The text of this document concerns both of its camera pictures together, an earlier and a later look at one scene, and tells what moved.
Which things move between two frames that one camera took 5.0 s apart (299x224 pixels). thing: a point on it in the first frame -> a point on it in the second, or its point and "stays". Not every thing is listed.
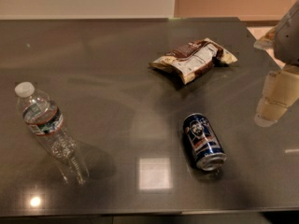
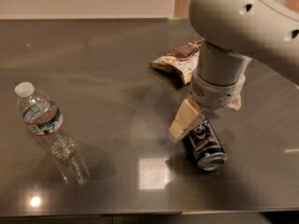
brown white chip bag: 194,58 stays
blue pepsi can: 204,142 stays
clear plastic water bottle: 44,118 stays
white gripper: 288,41 -> 217,93
